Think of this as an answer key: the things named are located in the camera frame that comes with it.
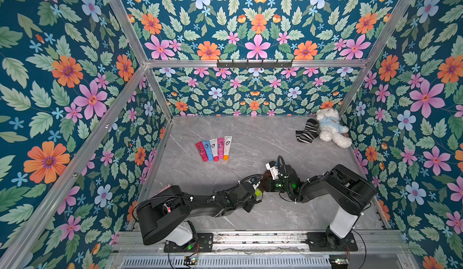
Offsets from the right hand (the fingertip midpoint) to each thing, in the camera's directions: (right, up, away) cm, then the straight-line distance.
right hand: (262, 183), depth 91 cm
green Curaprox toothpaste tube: (-2, -4, -2) cm, 5 cm away
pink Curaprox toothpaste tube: (-23, +18, +13) cm, 32 cm away
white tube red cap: (-26, +17, +11) cm, 33 cm away
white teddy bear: (+41, +28, +13) cm, 51 cm away
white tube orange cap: (-19, +21, +16) cm, 33 cm away
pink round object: (-47, 0, -4) cm, 47 cm away
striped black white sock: (+32, +27, +19) cm, 46 cm away
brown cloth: (+1, +4, -1) cm, 4 cm away
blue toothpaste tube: (-31, +18, +13) cm, 38 cm away
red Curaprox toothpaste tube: (-35, +17, +12) cm, 41 cm away
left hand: (-4, -5, -5) cm, 8 cm away
